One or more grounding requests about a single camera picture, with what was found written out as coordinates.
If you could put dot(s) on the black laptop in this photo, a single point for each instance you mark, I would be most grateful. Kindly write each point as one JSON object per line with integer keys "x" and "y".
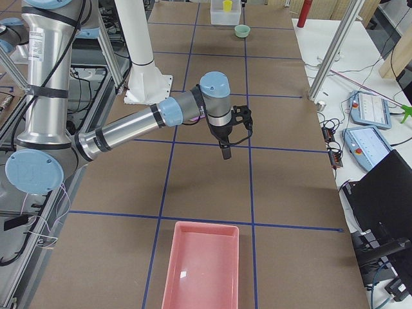
{"x": 381, "y": 200}

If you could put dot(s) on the white pedestal column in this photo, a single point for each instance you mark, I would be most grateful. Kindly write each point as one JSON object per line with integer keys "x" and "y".
{"x": 146, "y": 84}

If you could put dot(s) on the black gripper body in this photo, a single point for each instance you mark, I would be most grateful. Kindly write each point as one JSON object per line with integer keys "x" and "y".
{"x": 223, "y": 132}

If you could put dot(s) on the black monitor stand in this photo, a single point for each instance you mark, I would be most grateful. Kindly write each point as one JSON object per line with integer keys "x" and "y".
{"x": 372, "y": 253}

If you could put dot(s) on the aluminium frame post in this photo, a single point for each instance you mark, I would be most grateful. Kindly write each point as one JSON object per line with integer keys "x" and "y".
{"x": 334, "y": 48}

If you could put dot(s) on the yellow plastic cup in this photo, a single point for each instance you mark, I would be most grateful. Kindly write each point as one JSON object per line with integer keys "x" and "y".
{"x": 227, "y": 5}

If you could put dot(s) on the translucent plastic bin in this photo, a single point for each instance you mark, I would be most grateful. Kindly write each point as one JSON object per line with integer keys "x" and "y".
{"x": 220, "y": 16}

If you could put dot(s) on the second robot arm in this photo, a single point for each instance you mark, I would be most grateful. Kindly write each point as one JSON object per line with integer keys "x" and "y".
{"x": 14, "y": 36}

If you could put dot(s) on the green-tipped rod tool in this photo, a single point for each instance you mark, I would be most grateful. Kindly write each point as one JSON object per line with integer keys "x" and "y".
{"x": 407, "y": 109}

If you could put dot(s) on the upper teach pendant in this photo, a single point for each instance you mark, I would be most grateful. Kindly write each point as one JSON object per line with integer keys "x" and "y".
{"x": 369, "y": 109}

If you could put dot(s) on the red bottle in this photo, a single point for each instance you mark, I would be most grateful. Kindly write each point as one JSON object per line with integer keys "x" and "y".
{"x": 304, "y": 13}

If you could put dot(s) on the pink plastic tray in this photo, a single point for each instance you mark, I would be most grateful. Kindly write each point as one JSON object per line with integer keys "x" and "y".
{"x": 203, "y": 270}

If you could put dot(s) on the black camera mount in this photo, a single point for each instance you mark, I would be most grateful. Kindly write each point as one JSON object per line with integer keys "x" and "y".
{"x": 242, "y": 115}

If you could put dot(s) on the lower teach pendant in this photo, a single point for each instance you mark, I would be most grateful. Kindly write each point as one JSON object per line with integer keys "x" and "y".
{"x": 367, "y": 145}

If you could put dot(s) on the teach pendant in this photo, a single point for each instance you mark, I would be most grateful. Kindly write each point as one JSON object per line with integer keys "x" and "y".
{"x": 369, "y": 109}
{"x": 367, "y": 145}

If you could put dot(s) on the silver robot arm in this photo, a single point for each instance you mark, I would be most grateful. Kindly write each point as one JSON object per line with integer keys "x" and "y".
{"x": 46, "y": 154}

